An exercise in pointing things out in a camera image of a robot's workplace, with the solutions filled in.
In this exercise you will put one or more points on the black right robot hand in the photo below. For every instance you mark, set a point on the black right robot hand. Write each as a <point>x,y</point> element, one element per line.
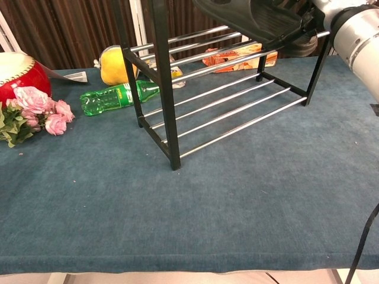
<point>302,44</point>

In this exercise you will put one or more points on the black rubber slipper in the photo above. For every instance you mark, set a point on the black rubber slipper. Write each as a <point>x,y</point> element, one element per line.
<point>260,17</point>

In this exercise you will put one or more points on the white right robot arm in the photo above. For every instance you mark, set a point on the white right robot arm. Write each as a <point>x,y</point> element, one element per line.
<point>358,41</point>

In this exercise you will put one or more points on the black shoe rack chrome bars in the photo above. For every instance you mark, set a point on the black shoe rack chrome bars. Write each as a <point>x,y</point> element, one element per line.
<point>165,88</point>

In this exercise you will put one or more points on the orange snack package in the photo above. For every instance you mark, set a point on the orange snack package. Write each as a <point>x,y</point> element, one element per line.
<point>228,59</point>

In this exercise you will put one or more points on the clear plastic yellow wrapper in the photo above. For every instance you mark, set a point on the clear plastic yellow wrapper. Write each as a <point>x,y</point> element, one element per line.
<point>177,78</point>

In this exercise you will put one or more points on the yellow plush toy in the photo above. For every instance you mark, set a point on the yellow plush toy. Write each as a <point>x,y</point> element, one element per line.
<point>114,66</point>

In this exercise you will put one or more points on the green plastic soda bottle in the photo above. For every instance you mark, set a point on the green plastic soda bottle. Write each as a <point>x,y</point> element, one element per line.
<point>103,100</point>

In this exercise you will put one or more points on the blue carpet table cover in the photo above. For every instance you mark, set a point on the blue carpet table cover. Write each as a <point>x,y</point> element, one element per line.
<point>148,207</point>

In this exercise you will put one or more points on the brown pleated curtain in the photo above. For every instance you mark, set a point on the brown pleated curtain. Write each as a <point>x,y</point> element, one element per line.
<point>74,29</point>

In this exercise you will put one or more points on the white printed paper sheet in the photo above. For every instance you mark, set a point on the white printed paper sheet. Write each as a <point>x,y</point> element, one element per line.
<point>74,77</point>

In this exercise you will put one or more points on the pink artificial rose bouquet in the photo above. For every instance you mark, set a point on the pink artificial rose bouquet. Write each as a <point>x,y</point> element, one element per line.
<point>32,103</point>

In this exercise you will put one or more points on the red drum white skin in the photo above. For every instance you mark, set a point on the red drum white skin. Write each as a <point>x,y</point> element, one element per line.
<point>23,80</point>

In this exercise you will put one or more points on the white frame post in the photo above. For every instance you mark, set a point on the white frame post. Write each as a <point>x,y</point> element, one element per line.
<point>7,38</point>
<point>139,23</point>

